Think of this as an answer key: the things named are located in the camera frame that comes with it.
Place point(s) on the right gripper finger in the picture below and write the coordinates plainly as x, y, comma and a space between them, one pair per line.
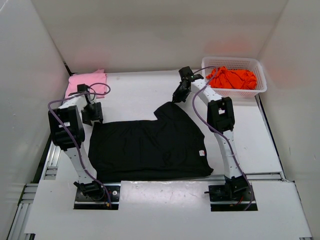
182, 99
175, 98

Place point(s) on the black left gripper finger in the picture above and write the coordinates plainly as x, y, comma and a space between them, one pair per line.
97, 115
86, 118

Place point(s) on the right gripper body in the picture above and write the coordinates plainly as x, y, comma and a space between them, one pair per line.
180, 93

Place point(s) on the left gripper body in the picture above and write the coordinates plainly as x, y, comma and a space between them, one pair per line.
92, 115

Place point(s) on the black t shirt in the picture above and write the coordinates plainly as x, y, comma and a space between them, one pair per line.
170, 147

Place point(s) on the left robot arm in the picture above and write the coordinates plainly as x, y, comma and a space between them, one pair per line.
67, 118

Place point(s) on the orange garment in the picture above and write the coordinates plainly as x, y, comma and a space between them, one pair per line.
238, 79

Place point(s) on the white front cover board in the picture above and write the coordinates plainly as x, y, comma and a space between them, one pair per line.
167, 211

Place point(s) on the aluminium table frame rail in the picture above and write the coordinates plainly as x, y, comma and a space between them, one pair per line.
47, 169

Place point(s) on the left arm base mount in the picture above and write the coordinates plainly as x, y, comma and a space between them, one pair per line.
93, 196

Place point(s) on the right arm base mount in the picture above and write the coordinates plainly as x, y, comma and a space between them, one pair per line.
222, 199

